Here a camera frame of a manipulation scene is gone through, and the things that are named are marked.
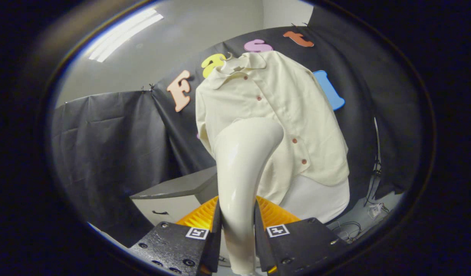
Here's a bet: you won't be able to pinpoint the white garment steamer head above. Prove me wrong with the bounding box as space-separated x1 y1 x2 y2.
214 117 285 275

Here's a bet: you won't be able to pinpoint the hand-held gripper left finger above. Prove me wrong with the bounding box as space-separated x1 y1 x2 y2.
129 195 222 276

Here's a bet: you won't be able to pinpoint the cream button shirt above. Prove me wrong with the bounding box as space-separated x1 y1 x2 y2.
196 51 350 205

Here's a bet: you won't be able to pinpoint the ceiling light panel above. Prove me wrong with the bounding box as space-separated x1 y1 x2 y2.
88 8 164 63

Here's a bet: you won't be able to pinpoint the grey drawer cabinet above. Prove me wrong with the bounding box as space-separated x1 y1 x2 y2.
129 166 221 227

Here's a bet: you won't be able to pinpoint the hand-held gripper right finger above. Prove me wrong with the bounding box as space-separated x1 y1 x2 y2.
253 195 349 274

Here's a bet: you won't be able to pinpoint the black floor cables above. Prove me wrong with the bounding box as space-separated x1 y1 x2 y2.
328 220 362 245

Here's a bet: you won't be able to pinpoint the white plastic hanger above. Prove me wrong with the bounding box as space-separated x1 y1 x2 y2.
219 53 252 76

